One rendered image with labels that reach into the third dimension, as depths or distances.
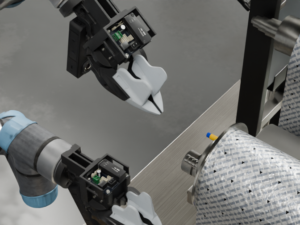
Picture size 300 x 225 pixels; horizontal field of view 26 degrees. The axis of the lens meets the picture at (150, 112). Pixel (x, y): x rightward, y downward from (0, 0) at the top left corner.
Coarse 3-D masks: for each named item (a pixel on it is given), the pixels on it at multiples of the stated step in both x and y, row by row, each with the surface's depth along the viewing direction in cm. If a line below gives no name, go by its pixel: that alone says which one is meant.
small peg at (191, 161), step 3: (186, 156) 99; (189, 156) 99; (186, 159) 99; (189, 159) 99; (192, 159) 99; (195, 159) 99; (186, 162) 99; (189, 162) 99; (192, 162) 98; (195, 162) 98; (192, 165) 99; (195, 165) 98
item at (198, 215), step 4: (196, 216) 99; (200, 216) 98; (204, 216) 98; (196, 220) 100; (200, 220) 99; (204, 220) 98; (208, 220) 97; (196, 224) 100; (200, 224) 100; (204, 224) 99; (208, 224) 98; (212, 224) 97; (216, 224) 97
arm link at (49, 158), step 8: (48, 144) 116; (56, 144) 116; (64, 144) 117; (48, 152) 115; (56, 152) 115; (40, 160) 116; (48, 160) 115; (56, 160) 114; (40, 168) 116; (48, 168) 115; (56, 168) 115; (48, 176) 116
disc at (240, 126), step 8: (232, 128) 95; (240, 128) 98; (224, 136) 94; (216, 144) 93; (208, 152) 92; (208, 160) 93; (200, 168) 92; (200, 176) 93; (192, 192) 94; (192, 200) 95
